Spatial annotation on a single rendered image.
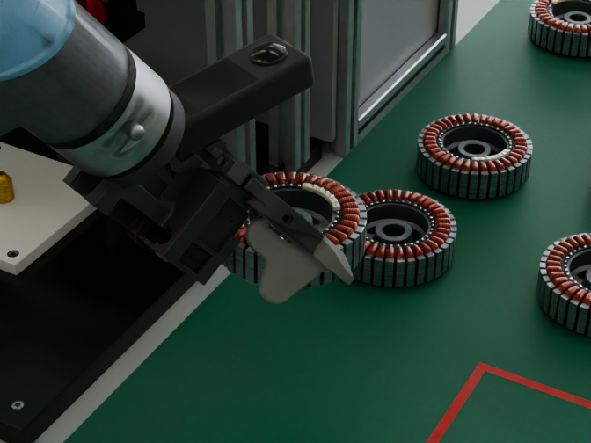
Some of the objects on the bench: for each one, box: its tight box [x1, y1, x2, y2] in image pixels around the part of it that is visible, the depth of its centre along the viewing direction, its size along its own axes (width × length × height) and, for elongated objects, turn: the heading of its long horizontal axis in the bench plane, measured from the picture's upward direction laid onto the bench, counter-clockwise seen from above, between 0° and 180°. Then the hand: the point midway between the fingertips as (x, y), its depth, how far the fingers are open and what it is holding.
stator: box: [351, 189, 456, 287], centre depth 115 cm, size 11×11×4 cm
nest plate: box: [0, 142, 97, 275], centre depth 118 cm, size 15×15×1 cm
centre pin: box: [0, 171, 15, 204], centre depth 117 cm, size 2×2×3 cm
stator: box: [416, 113, 532, 199], centre depth 126 cm, size 11×11×4 cm
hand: (295, 228), depth 95 cm, fingers closed on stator, 13 cm apart
